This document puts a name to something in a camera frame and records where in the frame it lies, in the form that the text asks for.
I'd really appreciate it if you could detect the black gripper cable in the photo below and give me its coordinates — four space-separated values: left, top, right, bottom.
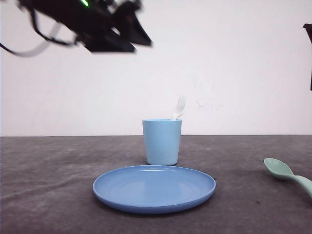
0 4 78 58

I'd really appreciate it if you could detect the white plastic fork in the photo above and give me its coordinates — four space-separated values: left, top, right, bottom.
171 95 186 120

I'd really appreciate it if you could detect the grey table mat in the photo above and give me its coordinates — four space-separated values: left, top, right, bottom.
0 135 312 234

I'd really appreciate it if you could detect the mint green plastic spoon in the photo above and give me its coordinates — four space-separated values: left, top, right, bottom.
263 158 312 197

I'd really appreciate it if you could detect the blue plastic plate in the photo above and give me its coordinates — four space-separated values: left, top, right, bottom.
93 165 216 215

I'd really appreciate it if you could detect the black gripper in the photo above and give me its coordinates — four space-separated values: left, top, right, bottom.
19 0 152 53

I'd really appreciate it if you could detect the light blue plastic cup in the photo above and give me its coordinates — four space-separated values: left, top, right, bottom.
142 119 182 166

